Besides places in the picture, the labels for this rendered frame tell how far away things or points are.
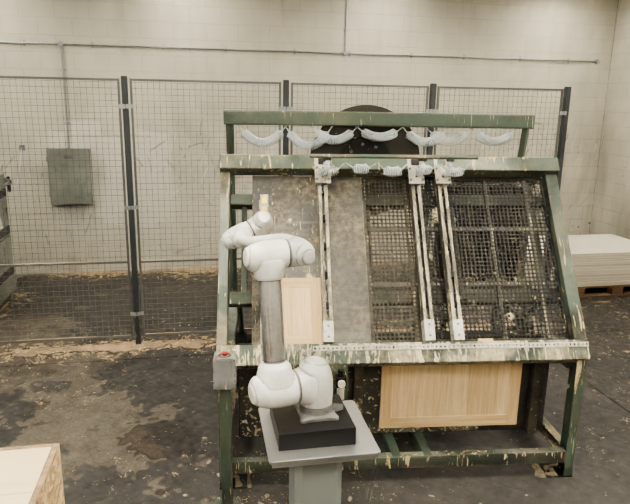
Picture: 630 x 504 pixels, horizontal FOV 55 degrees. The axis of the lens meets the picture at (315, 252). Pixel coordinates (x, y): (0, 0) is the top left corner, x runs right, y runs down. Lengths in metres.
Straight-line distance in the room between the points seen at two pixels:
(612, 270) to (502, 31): 3.57
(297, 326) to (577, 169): 7.06
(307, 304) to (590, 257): 5.01
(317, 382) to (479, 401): 1.58
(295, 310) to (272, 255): 1.01
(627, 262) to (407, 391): 4.89
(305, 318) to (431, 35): 5.94
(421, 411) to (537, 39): 6.60
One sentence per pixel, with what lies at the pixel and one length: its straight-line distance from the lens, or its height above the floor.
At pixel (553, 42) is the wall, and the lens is 9.69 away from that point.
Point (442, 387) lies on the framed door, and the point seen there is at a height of 0.52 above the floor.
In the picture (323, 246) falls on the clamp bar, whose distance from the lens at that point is 3.71.
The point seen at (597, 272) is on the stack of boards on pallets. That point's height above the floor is 0.32.
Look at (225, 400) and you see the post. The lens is 3.44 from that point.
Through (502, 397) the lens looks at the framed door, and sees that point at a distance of 4.20.
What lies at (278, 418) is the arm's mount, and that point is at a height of 0.83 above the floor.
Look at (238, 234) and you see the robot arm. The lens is 3.18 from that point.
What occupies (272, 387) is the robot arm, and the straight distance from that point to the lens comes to 2.77.
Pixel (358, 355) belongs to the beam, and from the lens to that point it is 3.58.
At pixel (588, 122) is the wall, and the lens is 10.03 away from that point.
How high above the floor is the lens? 2.25
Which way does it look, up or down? 14 degrees down
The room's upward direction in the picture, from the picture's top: 1 degrees clockwise
